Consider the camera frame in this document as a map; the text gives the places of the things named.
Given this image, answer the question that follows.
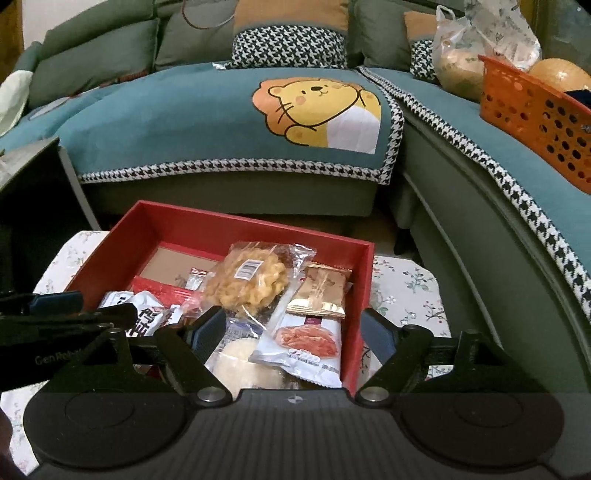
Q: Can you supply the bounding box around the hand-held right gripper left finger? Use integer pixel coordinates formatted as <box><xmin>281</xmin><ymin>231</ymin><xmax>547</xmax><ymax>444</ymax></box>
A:
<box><xmin>36</xmin><ymin>305</ymin><xmax>232</xmax><ymax>408</ymax></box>

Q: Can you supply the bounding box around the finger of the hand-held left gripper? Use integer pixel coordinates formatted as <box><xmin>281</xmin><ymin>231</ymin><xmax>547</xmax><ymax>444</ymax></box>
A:
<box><xmin>0</xmin><ymin>304</ymin><xmax>139</xmax><ymax>333</ymax></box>
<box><xmin>0</xmin><ymin>292</ymin><xmax>85</xmax><ymax>317</ymax></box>

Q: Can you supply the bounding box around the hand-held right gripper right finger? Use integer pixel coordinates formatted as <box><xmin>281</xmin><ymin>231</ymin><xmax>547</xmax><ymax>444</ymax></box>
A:
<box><xmin>355</xmin><ymin>308</ymin><xmax>551</xmax><ymax>408</ymax></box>

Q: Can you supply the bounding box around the white packet red chili print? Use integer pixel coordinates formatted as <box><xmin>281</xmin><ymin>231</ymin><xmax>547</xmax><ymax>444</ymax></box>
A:
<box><xmin>97</xmin><ymin>290</ymin><xmax>185</xmax><ymax>342</ymax></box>

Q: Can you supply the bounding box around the round white cake clear wrapper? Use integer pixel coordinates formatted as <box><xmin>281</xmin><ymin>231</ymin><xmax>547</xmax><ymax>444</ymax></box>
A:
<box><xmin>204</xmin><ymin>318</ymin><xmax>296</xmax><ymax>404</ymax></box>

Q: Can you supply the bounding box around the white red stick packet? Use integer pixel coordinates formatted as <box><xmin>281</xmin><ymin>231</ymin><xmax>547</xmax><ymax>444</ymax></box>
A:
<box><xmin>131</xmin><ymin>267</ymin><xmax>218</xmax><ymax>308</ymax></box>

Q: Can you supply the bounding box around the clear fried twist snack packet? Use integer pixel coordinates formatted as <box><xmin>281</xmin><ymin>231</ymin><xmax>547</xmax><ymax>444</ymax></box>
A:
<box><xmin>201</xmin><ymin>241</ymin><xmax>317</xmax><ymax>319</ymax></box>

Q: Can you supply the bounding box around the gold brown snack packet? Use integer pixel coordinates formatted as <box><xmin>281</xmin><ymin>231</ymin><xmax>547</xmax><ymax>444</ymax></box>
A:
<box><xmin>286</xmin><ymin>263</ymin><xmax>354</xmax><ymax>321</ymax></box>

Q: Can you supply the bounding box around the large white spicy strip packet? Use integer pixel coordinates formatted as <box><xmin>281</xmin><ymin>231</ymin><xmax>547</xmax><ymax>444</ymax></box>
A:
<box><xmin>248</xmin><ymin>305</ymin><xmax>345</xmax><ymax>389</ymax></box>

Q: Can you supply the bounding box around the red cardboard box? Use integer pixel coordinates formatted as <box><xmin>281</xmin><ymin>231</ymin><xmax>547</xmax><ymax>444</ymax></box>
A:
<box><xmin>65</xmin><ymin>199</ymin><xmax>375</xmax><ymax>398</ymax></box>

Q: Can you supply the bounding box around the floral tablecloth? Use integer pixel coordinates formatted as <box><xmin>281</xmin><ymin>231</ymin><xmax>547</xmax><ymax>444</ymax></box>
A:
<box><xmin>0</xmin><ymin>230</ymin><xmax>451</xmax><ymax>476</ymax></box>

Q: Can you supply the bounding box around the grey side table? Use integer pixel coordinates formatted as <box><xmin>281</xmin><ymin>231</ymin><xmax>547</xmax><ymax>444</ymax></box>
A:
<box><xmin>0</xmin><ymin>136</ymin><xmax>100</xmax><ymax>296</ymax></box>

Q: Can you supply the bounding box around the green sofa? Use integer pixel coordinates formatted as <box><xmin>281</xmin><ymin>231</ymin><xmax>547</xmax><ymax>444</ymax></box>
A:
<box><xmin>0</xmin><ymin>0</ymin><xmax>591</xmax><ymax>407</ymax></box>

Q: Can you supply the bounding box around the cream white cloth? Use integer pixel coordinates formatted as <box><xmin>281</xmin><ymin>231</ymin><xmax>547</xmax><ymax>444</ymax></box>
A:
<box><xmin>0</xmin><ymin>69</ymin><xmax>33</xmax><ymax>137</ymax></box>

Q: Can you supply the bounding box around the teal lion sofa cover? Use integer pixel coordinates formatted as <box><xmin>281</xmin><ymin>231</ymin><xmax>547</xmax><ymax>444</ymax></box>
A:
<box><xmin>0</xmin><ymin>61</ymin><xmax>405</xmax><ymax>186</ymax></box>

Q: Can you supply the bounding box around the teal houndstooth-trim sofa cover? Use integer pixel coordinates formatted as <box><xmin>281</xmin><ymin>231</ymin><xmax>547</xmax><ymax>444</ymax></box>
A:
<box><xmin>358</xmin><ymin>65</ymin><xmax>591</xmax><ymax>319</ymax></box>

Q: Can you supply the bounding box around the green sofa back cushion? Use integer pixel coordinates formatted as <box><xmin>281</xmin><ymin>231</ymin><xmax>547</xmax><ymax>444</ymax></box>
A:
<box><xmin>348</xmin><ymin>0</ymin><xmax>416</xmax><ymax>72</ymax></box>
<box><xmin>154</xmin><ymin>0</ymin><xmax>236</xmax><ymax>71</ymax></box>
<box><xmin>28</xmin><ymin>18</ymin><xmax>160</xmax><ymax>109</ymax></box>
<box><xmin>37</xmin><ymin>0</ymin><xmax>155</xmax><ymax>49</ymax></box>

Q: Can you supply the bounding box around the orange perforated plastic basket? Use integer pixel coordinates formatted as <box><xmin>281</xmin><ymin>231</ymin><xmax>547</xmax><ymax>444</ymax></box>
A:
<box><xmin>478</xmin><ymin>54</ymin><xmax>591</xmax><ymax>195</ymax></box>

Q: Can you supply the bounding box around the clear plastic bag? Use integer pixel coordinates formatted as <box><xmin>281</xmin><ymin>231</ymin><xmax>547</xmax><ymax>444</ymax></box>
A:
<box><xmin>431</xmin><ymin>0</ymin><xmax>542</xmax><ymax>103</ymax></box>

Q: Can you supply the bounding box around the tan houndstooth pillow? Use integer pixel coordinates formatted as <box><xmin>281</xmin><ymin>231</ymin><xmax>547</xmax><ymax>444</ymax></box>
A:
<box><xmin>231</xmin><ymin>0</ymin><xmax>350</xmax><ymax>70</ymax></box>
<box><xmin>403</xmin><ymin>11</ymin><xmax>439</xmax><ymax>84</ymax></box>

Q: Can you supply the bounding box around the dark small object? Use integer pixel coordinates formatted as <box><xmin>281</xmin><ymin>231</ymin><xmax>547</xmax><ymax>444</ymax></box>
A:
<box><xmin>563</xmin><ymin>88</ymin><xmax>591</xmax><ymax>109</ymax></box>

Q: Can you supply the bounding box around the yellow pomelo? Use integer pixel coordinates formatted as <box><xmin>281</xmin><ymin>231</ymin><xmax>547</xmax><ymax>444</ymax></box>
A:
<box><xmin>529</xmin><ymin>58</ymin><xmax>591</xmax><ymax>93</ymax></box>

